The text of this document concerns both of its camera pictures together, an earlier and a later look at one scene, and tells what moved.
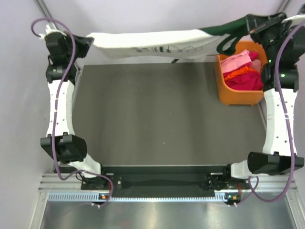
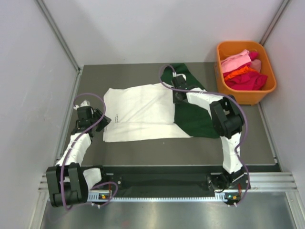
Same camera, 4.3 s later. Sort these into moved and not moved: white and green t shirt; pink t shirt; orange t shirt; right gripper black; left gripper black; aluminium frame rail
Moved: right gripper black; white and green t shirt; left gripper black
Not moved: orange t shirt; aluminium frame rail; pink t shirt
